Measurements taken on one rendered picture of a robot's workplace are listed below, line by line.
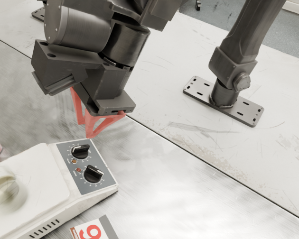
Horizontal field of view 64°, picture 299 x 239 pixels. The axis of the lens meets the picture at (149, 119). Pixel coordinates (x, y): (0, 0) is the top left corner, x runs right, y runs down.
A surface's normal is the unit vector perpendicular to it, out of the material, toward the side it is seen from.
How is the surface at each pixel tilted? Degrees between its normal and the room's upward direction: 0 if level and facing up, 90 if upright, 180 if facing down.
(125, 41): 71
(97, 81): 60
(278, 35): 0
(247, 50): 77
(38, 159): 0
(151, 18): 90
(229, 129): 0
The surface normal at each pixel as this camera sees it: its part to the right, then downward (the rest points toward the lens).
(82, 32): 0.54, 0.58
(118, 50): -0.12, 0.53
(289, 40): 0.03, -0.59
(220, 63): -0.87, 0.23
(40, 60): -0.70, 0.08
